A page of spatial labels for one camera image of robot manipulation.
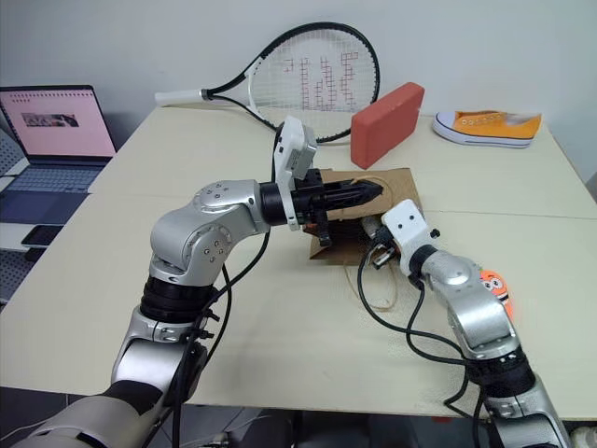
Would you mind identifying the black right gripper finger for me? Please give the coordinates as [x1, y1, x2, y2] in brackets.
[361, 223, 389, 247]
[368, 244, 397, 273]

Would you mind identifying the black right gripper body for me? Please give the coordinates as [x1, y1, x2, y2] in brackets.
[378, 227, 405, 271]

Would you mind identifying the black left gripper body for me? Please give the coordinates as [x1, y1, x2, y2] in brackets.
[291, 168, 338, 249]

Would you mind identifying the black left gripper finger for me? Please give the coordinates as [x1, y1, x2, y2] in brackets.
[326, 176, 385, 195]
[326, 191, 383, 212]

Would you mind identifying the brown cardboard piece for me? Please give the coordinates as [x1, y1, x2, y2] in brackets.
[309, 167, 423, 313]

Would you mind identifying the orange plush toy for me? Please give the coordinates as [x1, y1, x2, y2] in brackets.
[479, 267, 517, 324]

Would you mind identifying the red foam block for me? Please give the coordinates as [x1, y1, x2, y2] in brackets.
[350, 81, 426, 171]

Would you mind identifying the black and white tennis racket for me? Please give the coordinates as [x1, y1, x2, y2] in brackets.
[154, 21, 382, 146]

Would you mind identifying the yellow canvas sneaker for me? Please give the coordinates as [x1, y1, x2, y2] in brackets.
[432, 109, 544, 150]

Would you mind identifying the open grey laptop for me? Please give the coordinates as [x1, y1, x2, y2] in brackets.
[0, 84, 118, 226]

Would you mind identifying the black smartphone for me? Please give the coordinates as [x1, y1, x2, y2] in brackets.
[21, 224, 64, 249]

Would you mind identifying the grey perforated metal panel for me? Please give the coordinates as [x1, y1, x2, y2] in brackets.
[0, 125, 31, 178]
[0, 248, 41, 304]

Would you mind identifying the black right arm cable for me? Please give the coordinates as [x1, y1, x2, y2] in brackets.
[356, 244, 492, 448]

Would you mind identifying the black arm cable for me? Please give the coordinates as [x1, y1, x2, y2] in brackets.
[170, 230, 272, 448]
[356, 244, 492, 448]

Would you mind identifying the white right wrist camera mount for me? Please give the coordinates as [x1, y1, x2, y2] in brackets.
[381, 198, 442, 277]

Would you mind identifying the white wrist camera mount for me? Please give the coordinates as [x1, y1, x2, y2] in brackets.
[271, 115, 319, 232]
[381, 198, 442, 277]

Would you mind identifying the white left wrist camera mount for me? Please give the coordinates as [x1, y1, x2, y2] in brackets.
[271, 115, 319, 232]

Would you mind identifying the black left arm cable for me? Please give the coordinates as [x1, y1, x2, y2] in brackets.
[170, 230, 272, 448]

